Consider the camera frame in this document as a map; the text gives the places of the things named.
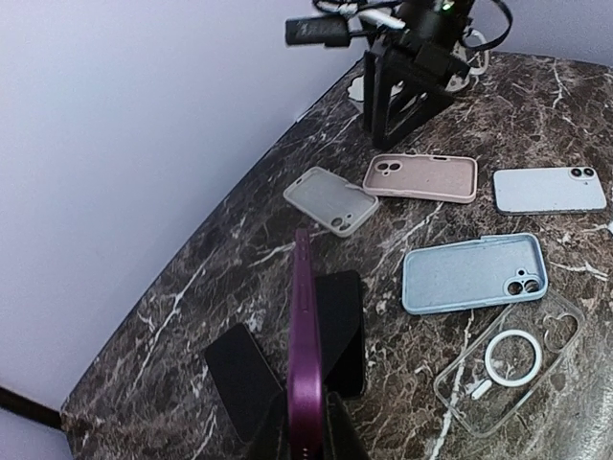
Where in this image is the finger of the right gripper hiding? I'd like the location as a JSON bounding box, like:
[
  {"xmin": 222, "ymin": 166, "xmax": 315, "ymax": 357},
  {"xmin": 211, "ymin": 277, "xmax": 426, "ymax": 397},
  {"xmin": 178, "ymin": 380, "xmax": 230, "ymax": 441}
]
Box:
[
  {"xmin": 377, "ymin": 91, "xmax": 455, "ymax": 149},
  {"xmin": 363, "ymin": 51, "xmax": 391, "ymax": 149}
]

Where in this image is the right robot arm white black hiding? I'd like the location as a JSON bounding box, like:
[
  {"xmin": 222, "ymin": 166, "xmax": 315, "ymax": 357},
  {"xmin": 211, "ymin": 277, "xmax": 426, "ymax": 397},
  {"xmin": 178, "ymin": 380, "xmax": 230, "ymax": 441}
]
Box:
[{"xmin": 363, "ymin": 1, "xmax": 513, "ymax": 150}]

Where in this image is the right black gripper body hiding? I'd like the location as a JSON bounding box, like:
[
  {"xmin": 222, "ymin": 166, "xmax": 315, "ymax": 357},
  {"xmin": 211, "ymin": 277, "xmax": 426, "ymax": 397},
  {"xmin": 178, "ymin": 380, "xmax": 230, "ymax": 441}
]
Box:
[{"xmin": 371, "ymin": 33, "xmax": 467, "ymax": 91}]

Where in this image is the phone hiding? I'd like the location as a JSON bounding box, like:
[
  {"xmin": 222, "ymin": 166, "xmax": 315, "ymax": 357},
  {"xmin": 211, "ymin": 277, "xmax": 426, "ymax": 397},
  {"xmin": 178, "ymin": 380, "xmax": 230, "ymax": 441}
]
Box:
[
  {"xmin": 205, "ymin": 323, "xmax": 282, "ymax": 443},
  {"xmin": 286, "ymin": 228, "xmax": 324, "ymax": 459},
  {"xmin": 492, "ymin": 166, "xmax": 606, "ymax": 215}
]

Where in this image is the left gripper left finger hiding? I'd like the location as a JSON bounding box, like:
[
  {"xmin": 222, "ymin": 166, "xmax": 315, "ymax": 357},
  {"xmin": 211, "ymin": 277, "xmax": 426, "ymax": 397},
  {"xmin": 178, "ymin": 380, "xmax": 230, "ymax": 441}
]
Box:
[{"xmin": 246, "ymin": 392, "xmax": 290, "ymax": 460}]

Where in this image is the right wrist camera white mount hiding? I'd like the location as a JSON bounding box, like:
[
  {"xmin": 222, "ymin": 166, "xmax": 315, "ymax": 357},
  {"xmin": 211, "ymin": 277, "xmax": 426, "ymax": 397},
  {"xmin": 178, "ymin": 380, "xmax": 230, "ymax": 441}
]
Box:
[{"xmin": 284, "ymin": 1, "xmax": 408, "ymax": 48}]

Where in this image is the clear magsafe phone case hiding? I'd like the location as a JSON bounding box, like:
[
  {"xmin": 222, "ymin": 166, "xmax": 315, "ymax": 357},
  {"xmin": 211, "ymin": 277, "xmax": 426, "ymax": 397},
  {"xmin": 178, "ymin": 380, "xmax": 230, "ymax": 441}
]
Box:
[{"xmin": 433, "ymin": 289, "xmax": 585, "ymax": 438}]

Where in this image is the white patterned mug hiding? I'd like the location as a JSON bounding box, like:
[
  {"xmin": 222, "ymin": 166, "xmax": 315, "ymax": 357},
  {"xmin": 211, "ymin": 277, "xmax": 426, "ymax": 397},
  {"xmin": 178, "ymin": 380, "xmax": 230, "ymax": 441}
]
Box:
[{"xmin": 446, "ymin": 42, "xmax": 490, "ymax": 93}]

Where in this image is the light blue phone case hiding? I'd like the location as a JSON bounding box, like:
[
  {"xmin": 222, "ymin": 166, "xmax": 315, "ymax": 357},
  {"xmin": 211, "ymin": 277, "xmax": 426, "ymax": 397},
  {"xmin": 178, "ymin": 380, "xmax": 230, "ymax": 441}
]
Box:
[{"xmin": 401, "ymin": 233, "xmax": 549, "ymax": 315}]

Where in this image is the white scalloped bowl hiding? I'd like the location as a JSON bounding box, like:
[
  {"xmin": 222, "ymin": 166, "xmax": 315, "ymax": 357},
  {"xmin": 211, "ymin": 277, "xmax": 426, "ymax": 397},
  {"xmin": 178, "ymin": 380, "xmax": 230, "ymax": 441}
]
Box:
[{"xmin": 347, "ymin": 76, "xmax": 404, "ymax": 114}]

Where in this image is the white phone case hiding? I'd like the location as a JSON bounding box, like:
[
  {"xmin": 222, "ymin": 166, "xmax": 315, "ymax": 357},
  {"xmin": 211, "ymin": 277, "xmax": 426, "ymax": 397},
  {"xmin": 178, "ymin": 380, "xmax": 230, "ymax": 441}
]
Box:
[{"xmin": 283, "ymin": 167, "xmax": 379, "ymax": 238}]

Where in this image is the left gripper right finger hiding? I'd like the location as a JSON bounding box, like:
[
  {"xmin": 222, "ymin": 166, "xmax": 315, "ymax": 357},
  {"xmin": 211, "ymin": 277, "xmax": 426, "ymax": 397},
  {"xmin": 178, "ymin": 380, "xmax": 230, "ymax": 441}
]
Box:
[{"xmin": 325, "ymin": 392, "xmax": 369, "ymax": 460}]

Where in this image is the black smartphone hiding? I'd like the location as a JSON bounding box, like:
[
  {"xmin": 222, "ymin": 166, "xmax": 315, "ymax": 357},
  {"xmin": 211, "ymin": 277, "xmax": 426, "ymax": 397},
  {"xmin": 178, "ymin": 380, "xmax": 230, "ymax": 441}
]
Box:
[{"xmin": 315, "ymin": 270, "xmax": 366, "ymax": 400}]

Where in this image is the left black frame post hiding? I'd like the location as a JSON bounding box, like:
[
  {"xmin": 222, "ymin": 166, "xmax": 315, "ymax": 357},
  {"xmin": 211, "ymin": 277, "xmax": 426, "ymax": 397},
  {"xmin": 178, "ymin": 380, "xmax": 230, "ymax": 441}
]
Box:
[{"xmin": 0, "ymin": 386, "xmax": 61, "ymax": 430}]

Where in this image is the pink phone case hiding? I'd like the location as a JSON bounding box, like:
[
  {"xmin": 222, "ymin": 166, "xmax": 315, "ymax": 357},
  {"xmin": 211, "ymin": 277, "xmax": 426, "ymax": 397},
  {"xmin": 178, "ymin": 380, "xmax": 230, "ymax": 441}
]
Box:
[{"xmin": 362, "ymin": 153, "xmax": 478, "ymax": 204}]

